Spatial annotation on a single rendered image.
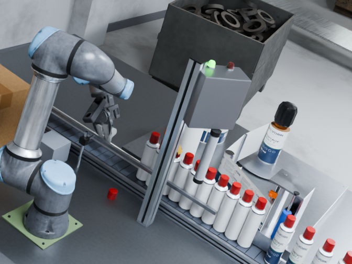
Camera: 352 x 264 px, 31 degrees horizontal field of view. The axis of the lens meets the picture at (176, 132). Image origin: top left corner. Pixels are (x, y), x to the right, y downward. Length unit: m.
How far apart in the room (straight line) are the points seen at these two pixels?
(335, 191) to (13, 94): 1.43
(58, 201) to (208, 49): 2.95
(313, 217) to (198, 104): 0.86
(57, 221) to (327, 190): 1.26
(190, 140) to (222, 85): 0.62
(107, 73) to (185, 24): 2.91
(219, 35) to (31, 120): 2.92
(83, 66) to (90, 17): 3.44
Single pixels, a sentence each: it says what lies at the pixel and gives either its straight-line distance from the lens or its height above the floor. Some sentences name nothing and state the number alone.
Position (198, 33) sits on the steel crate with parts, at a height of 0.59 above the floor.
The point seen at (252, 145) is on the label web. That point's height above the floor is 0.97.
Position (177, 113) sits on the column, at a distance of 2.07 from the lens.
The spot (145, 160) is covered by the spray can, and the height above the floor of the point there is 0.98.
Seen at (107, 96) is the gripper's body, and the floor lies 1.09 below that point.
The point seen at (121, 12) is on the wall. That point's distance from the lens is 6.01.
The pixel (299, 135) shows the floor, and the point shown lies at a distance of 5.26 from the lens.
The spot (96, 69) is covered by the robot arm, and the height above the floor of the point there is 1.42.
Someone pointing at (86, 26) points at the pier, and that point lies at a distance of 5.36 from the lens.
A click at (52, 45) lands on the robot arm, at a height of 1.45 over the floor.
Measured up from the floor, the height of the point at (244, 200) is 1.06.
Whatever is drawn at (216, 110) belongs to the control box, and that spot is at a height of 1.36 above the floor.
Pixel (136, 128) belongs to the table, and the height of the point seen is 0.83.
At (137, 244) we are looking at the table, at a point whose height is 0.83.
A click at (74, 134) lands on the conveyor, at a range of 2.61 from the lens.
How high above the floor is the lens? 2.26
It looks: 29 degrees down
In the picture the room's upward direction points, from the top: 19 degrees clockwise
